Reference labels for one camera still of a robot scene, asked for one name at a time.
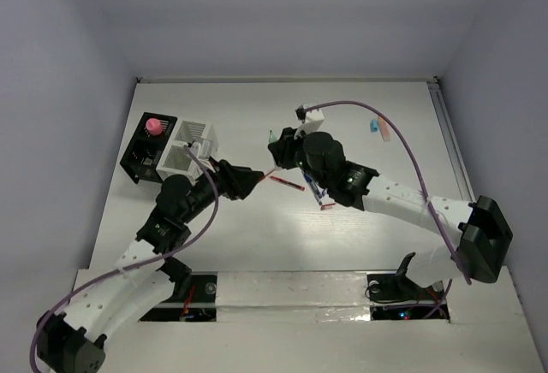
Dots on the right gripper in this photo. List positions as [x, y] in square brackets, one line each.
[283, 147]

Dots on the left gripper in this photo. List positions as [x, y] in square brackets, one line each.
[235, 181]

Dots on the green highlighter marker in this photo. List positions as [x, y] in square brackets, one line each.
[271, 137]

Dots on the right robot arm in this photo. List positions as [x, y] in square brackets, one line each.
[476, 235]

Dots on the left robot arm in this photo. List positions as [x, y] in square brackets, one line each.
[74, 335]

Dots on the red gel pen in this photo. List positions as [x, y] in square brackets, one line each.
[270, 172]

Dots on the dark red ink pen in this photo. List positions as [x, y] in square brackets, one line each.
[287, 183]

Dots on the blue gel pen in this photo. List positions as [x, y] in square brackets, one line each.
[317, 194]

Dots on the white slatted organizer container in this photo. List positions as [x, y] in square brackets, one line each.
[177, 159]

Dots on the red pen cap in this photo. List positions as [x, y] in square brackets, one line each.
[328, 206]

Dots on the black organizer container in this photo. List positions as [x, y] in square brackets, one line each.
[141, 157]

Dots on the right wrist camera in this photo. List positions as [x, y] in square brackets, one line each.
[311, 121]

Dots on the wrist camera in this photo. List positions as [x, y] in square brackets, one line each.
[311, 121]
[202, 149]

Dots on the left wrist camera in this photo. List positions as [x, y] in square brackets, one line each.
[202, 149]

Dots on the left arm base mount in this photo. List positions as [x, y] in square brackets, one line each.
[198, 305]

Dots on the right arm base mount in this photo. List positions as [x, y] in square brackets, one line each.
[395, 297]

